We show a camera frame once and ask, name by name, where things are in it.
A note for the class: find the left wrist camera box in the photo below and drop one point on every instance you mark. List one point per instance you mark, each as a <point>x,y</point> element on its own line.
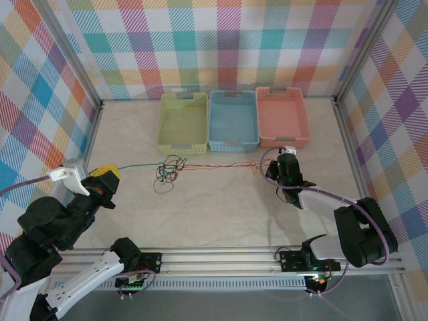
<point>72,174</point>

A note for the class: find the aluminium corner post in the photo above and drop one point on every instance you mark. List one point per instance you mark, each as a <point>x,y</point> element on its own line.
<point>365,43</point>
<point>77,57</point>

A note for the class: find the pink plastic basket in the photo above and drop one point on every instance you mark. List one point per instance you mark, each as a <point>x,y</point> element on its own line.
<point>282,117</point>

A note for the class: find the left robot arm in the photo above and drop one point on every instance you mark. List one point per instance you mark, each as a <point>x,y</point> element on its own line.
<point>93,271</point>

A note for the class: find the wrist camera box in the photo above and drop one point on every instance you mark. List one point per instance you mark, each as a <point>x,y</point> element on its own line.
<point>72,174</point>
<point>288,150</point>

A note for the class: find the left controller board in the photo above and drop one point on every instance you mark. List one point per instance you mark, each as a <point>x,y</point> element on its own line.
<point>132,284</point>

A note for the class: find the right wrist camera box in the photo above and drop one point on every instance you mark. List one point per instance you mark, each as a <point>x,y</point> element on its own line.
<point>288,150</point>

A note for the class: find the blue plastic basket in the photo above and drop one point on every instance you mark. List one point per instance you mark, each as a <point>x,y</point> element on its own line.
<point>234,120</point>

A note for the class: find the controller board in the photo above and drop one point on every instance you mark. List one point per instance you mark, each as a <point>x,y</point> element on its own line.
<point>317,282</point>
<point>132,284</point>

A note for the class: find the aluminium rail beam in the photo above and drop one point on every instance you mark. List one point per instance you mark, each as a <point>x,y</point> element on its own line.
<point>217,261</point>

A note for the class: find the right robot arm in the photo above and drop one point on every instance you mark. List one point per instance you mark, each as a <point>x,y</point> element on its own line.
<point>321,200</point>

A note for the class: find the right controller board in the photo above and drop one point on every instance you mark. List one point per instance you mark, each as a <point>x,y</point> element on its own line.
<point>317,282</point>

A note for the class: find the green plastic basket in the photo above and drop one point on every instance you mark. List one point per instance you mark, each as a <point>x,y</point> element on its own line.
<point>182,123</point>

